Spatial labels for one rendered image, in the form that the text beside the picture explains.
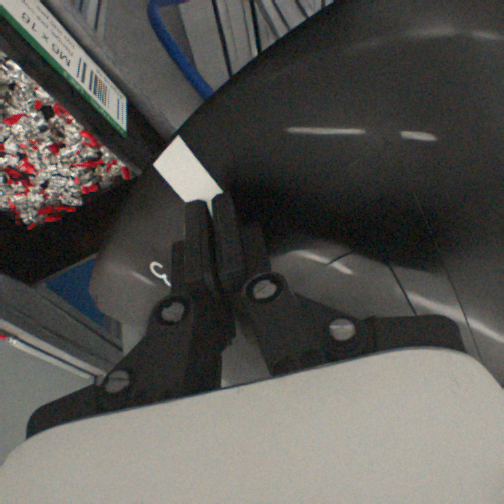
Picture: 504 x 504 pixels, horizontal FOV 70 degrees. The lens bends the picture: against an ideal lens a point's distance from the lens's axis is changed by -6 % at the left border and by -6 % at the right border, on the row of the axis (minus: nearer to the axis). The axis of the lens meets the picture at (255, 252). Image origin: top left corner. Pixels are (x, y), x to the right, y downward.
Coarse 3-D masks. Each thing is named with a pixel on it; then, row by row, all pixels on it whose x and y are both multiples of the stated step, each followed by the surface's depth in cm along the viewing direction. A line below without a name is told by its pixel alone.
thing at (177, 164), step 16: (176, 144) 14; (160, 160) 14; (176, 160) 14; (192, 160) 14; (176, 176) 14; (192, 176) 14; (208, 176) 14; (192, 192) 14; (208, 192) 14; (208, 208) 14
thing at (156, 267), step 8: (152, 248) 17; (144, 256) 17; (152, 256) 17; (160, 256) 17; (144, 264) 17; (152, 264) 17; (160, 264) 17; (168, 264) 17; (144, 272) 18; (152, 272) 17; (160, 272) 17; (168, 272) 17; (152, 280) 18; (160, 280) 18; (168, 280) 17; (160, 288) 18; (168, 288) 18
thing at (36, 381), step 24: (0, 360) 112; (24, 360) 111; (0, 384) 108; (24, 384) 107; (48, 384) 106; (72, 384) 105; (0, 408) 104; (24, 408) 103; (0, 432) 100; (24, 432) 99; (0, 456) 97
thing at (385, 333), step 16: (384, 320) 9; (400, 320) 9; (416, 320) 9; (432, 320) 9; (448, 320) 9; (384, 336) 9; (400, 336) 9; (416, 336) 8; (432, 336) 8; (448, 336) 8; (368, 352) 9; (464, 352) 8
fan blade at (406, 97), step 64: (384, 0) 10; (448, 0) 9; (256, 64) 11; (320, 64) 11; (384, 64) 10; (448, 64) 9; (192, 128) 13; (256, 128) 12; (320, 128) 11; (384, 128) 11; (448, 128) 10; (128, 192) 16; (256, 192) 13; (320, 192) 12; (384, 192) 11; (448, 192) 11; (128, 256) 18; (320, 256) 13; (384, 256) 12; (448, 256) 11; (128, 320) 21
